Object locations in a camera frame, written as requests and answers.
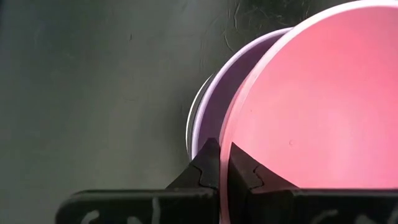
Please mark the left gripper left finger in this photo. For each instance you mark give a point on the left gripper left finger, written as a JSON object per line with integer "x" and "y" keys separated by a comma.
{"x": 205, "y": 174}

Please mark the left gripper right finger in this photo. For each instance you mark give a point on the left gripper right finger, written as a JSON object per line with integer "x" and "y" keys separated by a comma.
{"x": 242, "y": 177}

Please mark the white ribbed bowl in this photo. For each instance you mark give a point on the white ribbed bowl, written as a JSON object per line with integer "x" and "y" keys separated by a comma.
{"x": 187, "y": 124}

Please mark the purple ribbed bowl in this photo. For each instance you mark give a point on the purple ribbed bowl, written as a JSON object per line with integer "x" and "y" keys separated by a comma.
{"x": 217, "y": 109}

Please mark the pink ribbed bowl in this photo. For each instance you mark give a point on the pink ribbed bowl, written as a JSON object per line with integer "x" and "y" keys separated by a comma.
{"x": 311, "y": 109}

